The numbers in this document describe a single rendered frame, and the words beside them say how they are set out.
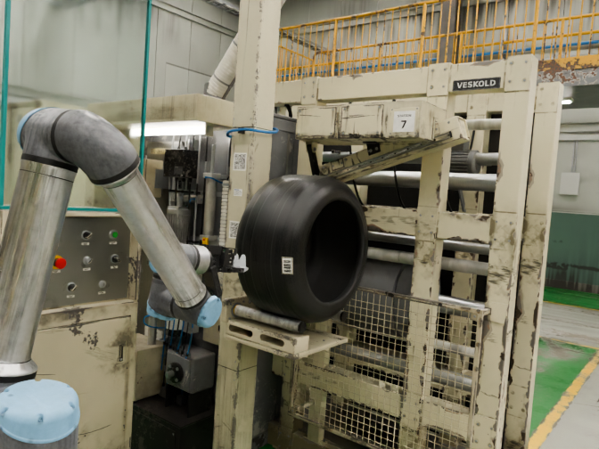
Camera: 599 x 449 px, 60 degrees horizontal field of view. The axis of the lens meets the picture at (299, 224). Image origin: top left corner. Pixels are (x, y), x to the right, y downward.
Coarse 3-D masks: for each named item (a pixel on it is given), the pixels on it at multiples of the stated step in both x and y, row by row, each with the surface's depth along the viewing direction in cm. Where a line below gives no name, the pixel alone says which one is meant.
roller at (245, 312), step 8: (240, 312) 207; (248, 312) 205; (256, 312) 203; (264, 312) 201; (256, 320) 202; (264, 320) 199; (272, 320) 197; (280, 320) 195; (288, 320) 193; (296, 320) 192; (288, 328) 192; (296, 328) 190; (304, 328) 191
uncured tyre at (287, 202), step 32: (256, 192) 197; (288, 192) 187; (320, 192) 188; (352, 192) 205; (256, 224) 186; (288, 224) 179; (320, 224) 232; (352, 224) 223; (256, 256) 184; (288, 256) 179; (320, 256) 234; (352, 256) 225; (256, 288) 190; (288, 288) 181; (320, 288) 226; (352, 288) 210; (320, 320) 199
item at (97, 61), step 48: (48, 0) 178; (96, 0) 192; (144, 0) 208; (48, 48) 180; (96, 48) 194; (144, 48) 210; (48, 96) 181; (96, 96) 196; (144, 96) 211; (0, 144) 171; (0, 192) 171; (96, 192) 199
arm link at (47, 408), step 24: (24, 384) 104; (48, 384) 106; (0, 408) 96; (24, 408) 97; (48, 408) 98; (72, 408) 102; (0, 432) 95; (24, 432) 94; (48, 432) 96; (72, 432) 101
